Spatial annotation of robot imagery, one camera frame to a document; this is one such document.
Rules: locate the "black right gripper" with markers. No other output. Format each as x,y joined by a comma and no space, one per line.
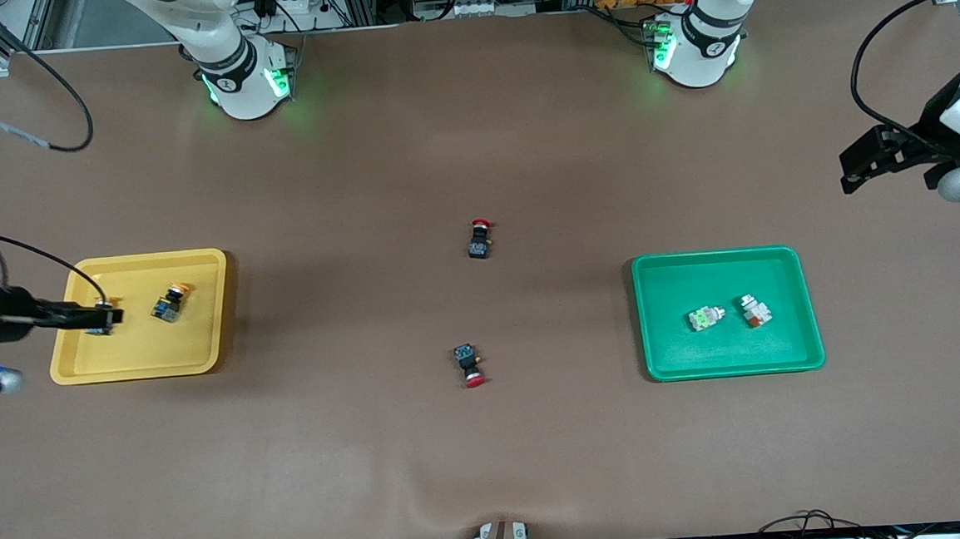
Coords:
9,317

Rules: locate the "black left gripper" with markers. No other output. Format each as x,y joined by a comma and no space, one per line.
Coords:
931,131

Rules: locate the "green push button white body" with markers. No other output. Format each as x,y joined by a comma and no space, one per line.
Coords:
754,312
704,319

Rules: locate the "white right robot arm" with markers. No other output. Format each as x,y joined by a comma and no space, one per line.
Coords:
235,84

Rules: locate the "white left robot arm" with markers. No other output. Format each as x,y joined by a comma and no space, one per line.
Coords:
696,48

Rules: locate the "yellow plastic tray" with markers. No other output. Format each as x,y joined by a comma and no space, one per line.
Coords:
143,348

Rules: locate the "green plastic tray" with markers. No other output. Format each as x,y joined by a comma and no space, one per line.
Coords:
727,350

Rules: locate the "white power strip with plugs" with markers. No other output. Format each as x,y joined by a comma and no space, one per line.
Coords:
318,14

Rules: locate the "red push button blue block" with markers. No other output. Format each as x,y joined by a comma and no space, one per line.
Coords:
478,244
467,358

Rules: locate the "brown table mat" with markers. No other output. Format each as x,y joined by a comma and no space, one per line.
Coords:
491,444

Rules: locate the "long white power strip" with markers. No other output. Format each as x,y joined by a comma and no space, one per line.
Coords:
472,7

